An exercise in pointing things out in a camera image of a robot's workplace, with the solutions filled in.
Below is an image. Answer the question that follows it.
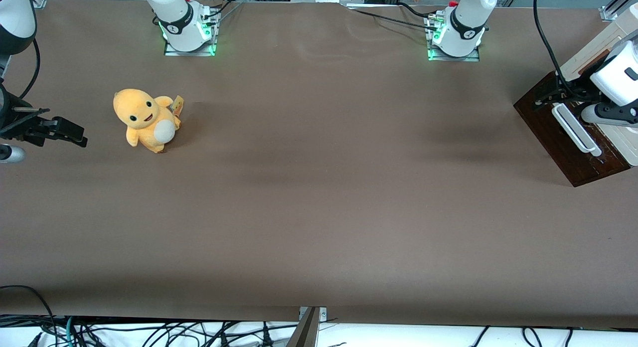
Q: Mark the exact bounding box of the long black table cable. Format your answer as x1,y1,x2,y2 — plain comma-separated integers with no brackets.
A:
348,8,439,30

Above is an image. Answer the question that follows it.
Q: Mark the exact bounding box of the white microwave oven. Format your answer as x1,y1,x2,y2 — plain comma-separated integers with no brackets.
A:
559,2,638,167

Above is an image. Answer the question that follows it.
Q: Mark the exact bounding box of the black looped floor cable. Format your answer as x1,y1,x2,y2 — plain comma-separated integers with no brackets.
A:
0,285,56,334

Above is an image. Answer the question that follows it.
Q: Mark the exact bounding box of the short black table cable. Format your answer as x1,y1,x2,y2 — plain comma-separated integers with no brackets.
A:
396,1,435,19

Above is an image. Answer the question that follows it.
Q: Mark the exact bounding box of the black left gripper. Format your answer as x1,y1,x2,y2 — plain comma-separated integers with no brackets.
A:
531,70,602,112

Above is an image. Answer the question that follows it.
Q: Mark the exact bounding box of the metal table edge bracket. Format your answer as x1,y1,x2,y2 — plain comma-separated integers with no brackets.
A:
285,306,328,347

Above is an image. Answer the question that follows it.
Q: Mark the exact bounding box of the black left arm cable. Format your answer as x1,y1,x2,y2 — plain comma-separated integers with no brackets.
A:
532,0,574,96

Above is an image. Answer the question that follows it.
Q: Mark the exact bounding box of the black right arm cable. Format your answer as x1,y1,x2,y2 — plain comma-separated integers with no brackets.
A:
19,38,41,100

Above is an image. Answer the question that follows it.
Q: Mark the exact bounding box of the yellow plush toy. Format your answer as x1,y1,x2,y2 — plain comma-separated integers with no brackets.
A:
113,88,184,154

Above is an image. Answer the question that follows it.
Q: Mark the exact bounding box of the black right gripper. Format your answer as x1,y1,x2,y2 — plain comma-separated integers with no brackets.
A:
0,83,88,148

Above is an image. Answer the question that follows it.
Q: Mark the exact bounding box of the black cable bundle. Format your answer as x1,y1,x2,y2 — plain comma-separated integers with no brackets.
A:
198,0,246,24

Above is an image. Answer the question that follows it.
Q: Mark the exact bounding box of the aluminium frame profile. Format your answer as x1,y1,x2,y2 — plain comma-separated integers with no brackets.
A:
600,0,638,22

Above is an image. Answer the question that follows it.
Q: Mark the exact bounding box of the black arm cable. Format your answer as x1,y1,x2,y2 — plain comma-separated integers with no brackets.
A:
19,38,41,100
532,0,574,96

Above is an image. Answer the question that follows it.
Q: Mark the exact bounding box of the dark brown wooden base board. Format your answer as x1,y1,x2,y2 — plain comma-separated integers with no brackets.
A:
513,70,632,188

